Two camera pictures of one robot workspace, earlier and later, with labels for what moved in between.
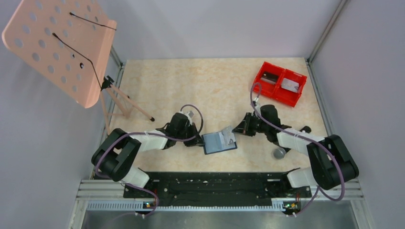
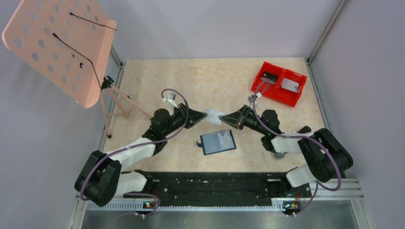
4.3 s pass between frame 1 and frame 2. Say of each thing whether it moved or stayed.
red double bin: stayed
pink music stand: stayed
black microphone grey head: stayed
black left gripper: moved
